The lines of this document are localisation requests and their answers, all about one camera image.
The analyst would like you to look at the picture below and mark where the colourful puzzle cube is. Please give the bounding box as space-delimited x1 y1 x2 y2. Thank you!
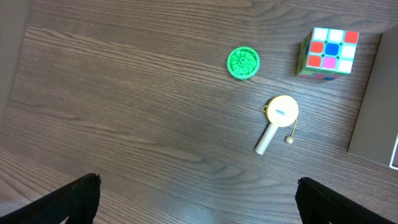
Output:
296 27 360 80

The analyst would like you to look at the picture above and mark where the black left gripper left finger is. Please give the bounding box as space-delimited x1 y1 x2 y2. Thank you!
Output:
1 173 101 224

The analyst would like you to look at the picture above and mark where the yellow wooden rattle drum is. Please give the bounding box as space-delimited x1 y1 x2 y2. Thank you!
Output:
254 95 299 155

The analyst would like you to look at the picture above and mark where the green round plastic toy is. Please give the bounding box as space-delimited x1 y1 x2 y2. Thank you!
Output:
226 47 260 80

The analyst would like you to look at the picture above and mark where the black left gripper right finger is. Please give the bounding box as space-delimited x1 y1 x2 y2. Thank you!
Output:
295 177 394 224

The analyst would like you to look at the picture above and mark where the white box pink interior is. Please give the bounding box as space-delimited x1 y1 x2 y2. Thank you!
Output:
348 26 397 170

